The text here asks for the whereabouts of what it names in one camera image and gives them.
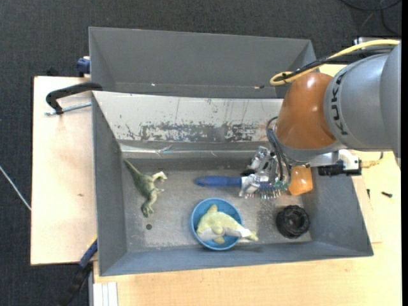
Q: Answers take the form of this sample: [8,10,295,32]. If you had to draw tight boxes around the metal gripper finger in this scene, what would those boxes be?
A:
[238,173,268,198]
[244,145,271,175]

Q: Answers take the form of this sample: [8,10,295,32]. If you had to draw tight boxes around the orange translucent block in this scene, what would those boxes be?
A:
[288,166,314,196]

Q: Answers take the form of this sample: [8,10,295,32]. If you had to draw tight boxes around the blue pen-shaped tool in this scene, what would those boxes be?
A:
[193,175,244,188]

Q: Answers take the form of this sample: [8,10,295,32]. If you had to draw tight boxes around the yellow-green toy dolphin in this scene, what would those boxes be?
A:
[196,204,259,244]

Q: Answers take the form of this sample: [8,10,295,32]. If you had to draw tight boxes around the black ribbed round knob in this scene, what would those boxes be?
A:
[275,205,311,239]

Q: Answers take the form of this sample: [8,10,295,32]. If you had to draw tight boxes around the blue bowl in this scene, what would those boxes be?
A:
[191,197,243,251]

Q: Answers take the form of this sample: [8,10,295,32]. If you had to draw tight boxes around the grey metal bin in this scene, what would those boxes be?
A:
[88,26,374,277]

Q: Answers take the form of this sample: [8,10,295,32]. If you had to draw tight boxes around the green toy dinosaur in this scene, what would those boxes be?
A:
[123,159,168,219]

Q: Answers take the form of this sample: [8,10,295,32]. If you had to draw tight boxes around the pale wood flat board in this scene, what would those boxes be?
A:
[30,76,98,266]

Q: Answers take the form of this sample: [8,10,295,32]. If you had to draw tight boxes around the black cylinder on white bracket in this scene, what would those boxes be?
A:
[310,150,363,177]

